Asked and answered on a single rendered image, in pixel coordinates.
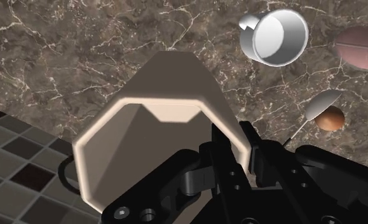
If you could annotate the brown egg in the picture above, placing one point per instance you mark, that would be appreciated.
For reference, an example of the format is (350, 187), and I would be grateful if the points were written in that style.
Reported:
(331, 120)

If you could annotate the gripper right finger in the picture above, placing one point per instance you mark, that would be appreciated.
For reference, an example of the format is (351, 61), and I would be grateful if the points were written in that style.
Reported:
(320, 186)

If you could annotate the beige octagonal cup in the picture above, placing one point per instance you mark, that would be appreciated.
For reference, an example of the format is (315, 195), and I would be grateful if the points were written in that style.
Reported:
(146, 145)

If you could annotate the pink oval ball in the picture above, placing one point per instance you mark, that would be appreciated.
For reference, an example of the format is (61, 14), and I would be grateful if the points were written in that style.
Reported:
(363, 48)

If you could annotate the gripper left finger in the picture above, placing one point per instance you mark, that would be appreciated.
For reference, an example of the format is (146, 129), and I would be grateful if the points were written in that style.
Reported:
(230, 198)

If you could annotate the silver spoon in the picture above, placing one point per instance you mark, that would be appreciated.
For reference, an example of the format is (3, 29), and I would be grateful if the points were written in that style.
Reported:
(321, 104)

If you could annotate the white mug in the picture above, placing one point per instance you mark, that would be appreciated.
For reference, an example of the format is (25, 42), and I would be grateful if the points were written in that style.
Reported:
(273, 37)

